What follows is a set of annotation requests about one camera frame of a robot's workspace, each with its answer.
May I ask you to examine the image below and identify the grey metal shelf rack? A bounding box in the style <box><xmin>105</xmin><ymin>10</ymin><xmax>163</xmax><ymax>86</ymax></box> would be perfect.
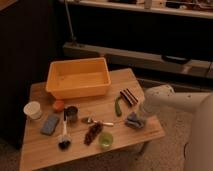
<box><xmin>58</xmin><ymin>0</ymin><xmax>213</xmax><ymax>79</ymax></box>

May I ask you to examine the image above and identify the white handled dish brush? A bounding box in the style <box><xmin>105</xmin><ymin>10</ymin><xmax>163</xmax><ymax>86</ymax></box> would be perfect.
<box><xmin>58</xmin><ymin>119</ymin><xmax>71</xmax><ymax>150</ymax></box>

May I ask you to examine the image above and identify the blue grey towel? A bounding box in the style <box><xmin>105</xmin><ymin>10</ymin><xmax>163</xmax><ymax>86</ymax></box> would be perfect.
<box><xmin>125</xmin><ymin>112</ymin><xmax>146</xmax><ymax>129</ymax></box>

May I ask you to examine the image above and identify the striped chocolate wafer block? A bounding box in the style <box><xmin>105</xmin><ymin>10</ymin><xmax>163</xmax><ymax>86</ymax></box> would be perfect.
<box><xmin>120</xmin><ymin>89</ymin><xmax>138</xmax><ymax>107</ymax></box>

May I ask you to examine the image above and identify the blue sponge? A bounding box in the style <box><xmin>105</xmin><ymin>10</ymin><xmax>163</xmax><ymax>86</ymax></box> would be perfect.
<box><xmin>40</xmin><ymin>114</ymin><xmax>60</xmax><ymax>136</ymax></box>

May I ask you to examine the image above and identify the green plastic cup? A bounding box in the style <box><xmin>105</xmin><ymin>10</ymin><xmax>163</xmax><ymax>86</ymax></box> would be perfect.
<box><xmin>98</xmin><ymin>132</ymin><xmax>113</xmax><ymax>149</ymax></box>

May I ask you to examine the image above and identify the orange fruit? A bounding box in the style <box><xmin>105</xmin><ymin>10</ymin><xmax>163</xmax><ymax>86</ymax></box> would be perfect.
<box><xmin>52</xmin><ymin>100</ymin><xmax>65</xmax><ymax>112</ymax></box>

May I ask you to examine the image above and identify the metal spoon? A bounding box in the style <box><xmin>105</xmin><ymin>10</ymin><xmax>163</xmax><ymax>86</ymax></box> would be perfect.
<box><xmin>81</xmin><ymin>117</ymin><xmax>114</xmax><ymax>127</ymax></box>

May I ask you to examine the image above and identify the green cucumber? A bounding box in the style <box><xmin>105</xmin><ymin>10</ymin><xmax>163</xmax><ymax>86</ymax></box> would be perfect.
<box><xmin>114</xmin><ymin>96</ymin><xmax>122</xmax><ymax>117</ymax></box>

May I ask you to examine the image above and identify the metal can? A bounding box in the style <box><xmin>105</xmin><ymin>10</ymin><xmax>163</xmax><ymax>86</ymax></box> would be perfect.
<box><xmin>65</xmin><ymin>106</ymin><xmax>78</xmax><ymax>123</ymax></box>

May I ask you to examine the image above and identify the orange plastic bin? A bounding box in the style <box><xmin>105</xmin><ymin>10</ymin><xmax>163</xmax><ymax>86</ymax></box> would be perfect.
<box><xmin>46</xmin><ymin>57</ymin><xmax>111</xmax><ymax>99</ymax></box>

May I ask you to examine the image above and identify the dark grape bunch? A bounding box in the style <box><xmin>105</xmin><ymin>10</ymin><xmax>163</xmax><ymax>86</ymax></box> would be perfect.
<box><xmin>84</xmin><ymin>122</ymin><xmax>103</xmax><ymax>145</ymax></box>

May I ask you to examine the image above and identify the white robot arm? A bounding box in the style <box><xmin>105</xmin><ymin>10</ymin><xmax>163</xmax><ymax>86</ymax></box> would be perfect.
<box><xmin>139</xmin><ymin>84</ymin><xmax>213</xmax><ymax>171</ymax></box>

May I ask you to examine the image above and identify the white paper cup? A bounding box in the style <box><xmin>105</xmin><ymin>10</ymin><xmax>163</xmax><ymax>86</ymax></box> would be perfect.
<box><xmin>23</xmin><ymin>101</ymin><xmax>42</xmax><ymax>120</ymax></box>

